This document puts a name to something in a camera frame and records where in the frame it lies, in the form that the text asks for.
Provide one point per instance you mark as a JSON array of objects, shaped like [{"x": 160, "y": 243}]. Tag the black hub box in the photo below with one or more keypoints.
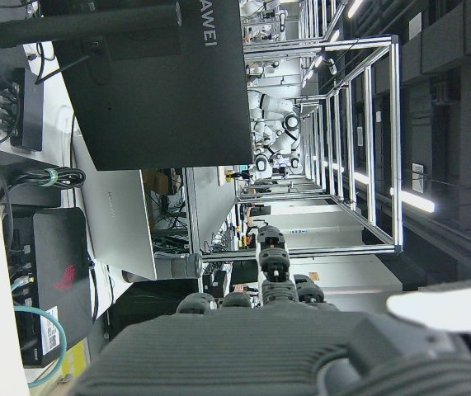
[{"x": 29, "y": 111}]

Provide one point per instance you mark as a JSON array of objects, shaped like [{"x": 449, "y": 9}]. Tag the right dark robot hand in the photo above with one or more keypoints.
[{"x": 235, "y": 354}]

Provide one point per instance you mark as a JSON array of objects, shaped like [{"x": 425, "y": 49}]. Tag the grey cylindrical monitor stand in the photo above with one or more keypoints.
[{"x": 177, "y": 266}]

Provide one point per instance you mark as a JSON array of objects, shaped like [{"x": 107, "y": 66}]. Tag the white black humanoid robot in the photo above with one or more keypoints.
[{"x": 280, "y": 136}]

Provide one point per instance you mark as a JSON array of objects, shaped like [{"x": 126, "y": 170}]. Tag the black mini computer red logo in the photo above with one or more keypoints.
[{"x": 62, "y": 264}]

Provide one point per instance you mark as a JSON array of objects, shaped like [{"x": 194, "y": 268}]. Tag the aluminium profile cage frame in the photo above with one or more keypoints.
[{"x": 396, "y": 144}]

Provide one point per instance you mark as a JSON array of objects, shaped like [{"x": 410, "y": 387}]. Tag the silver laptop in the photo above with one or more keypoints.
[{"x": 119, "y": 222}]

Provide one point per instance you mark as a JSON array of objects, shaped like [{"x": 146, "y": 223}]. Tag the black Huawei monitor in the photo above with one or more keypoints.
[{"x": 161, "y": 90}]

